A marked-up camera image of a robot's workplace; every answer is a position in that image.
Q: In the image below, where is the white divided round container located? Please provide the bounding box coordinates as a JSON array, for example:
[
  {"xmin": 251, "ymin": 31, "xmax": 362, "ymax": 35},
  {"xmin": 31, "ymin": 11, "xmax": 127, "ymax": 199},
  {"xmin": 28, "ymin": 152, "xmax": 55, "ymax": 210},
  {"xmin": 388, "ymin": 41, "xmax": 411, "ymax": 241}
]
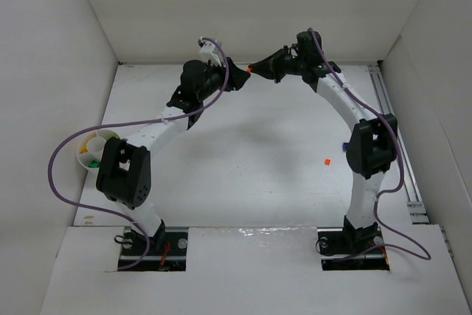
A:
[{"xmin": 77, "ymin": 129, "xmax": 119, "ymax": 174}]

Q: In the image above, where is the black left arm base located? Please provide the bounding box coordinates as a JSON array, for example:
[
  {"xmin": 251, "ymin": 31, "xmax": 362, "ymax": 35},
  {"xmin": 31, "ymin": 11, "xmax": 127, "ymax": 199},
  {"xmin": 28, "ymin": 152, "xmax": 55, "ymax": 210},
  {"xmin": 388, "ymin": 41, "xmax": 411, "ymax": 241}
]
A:
[{"xmin": 114, "ymin": 227, "xmax": 189, "ymax": 272}]

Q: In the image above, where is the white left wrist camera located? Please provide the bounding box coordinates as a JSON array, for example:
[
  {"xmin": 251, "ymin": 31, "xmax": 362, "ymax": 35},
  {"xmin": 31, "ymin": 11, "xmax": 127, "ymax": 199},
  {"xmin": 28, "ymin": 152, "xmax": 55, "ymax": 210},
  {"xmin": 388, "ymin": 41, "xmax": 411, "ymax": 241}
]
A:
[{"xmin": 198, "ymin": 37, "xmax": 223, "ymax": 66}]

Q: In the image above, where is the aluminium rail at table edge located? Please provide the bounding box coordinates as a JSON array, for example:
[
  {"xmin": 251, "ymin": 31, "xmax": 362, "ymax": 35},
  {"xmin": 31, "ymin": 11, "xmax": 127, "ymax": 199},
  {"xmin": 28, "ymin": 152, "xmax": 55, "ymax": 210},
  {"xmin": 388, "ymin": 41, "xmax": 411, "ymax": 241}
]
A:
[{"xmin": 367, "ymin": 63, "xmax": 431, "ymax": 224}]

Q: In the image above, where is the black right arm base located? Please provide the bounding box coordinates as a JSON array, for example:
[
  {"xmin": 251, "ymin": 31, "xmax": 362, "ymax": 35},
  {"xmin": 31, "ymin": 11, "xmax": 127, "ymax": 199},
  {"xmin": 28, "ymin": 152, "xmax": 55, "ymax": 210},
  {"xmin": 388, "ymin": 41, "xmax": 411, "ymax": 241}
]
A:
[{"xmin": 315, "ymin": 228, "xmax": 390, "ymax": 271}]

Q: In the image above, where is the yellow long lego brick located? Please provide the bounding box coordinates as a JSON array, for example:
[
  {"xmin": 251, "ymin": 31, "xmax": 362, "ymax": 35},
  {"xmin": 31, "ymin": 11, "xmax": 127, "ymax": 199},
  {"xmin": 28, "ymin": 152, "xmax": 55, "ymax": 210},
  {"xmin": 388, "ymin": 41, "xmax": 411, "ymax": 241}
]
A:
[{"xmin": 77, "ymin": 137, "xmax": 92, "ymax": 154}]

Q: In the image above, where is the green lego brick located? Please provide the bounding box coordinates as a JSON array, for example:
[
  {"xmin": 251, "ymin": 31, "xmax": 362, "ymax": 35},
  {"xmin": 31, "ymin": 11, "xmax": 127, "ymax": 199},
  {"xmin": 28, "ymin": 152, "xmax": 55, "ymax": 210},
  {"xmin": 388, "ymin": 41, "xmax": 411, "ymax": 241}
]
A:
[{"xmin": 88, "ymin": 160, "xmax": 100, "ymax": 169}]

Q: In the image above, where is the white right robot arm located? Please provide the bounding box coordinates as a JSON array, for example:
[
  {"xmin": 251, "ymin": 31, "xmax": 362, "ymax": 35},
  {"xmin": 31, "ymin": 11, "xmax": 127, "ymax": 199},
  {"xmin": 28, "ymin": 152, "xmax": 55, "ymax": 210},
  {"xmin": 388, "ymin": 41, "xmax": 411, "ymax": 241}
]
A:
[{"xmin": 248, "ymin": 30, "xmax": 398, "ymax": 256}]

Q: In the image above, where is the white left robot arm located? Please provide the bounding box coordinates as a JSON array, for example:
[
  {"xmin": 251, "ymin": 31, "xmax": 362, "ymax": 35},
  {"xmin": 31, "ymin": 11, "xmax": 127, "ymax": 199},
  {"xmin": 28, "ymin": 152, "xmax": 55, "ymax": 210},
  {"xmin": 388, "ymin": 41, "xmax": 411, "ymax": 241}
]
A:
[{"xmin": 96, "ymin": 58, "xmax": 250, "ymax": 250}]

